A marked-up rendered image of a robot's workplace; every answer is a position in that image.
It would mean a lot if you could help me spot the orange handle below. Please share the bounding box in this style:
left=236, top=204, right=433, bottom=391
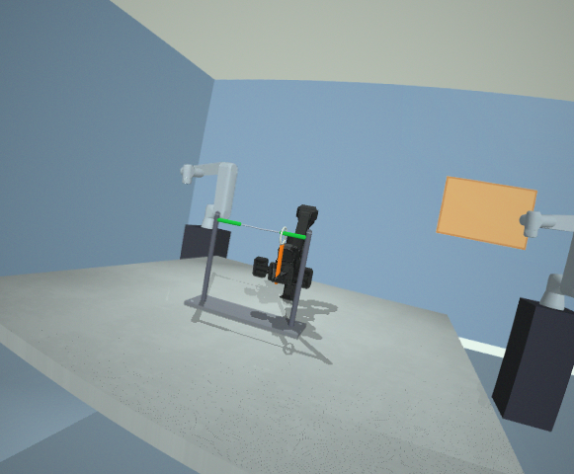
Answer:
left=276, top=227, right=287, bottom=276

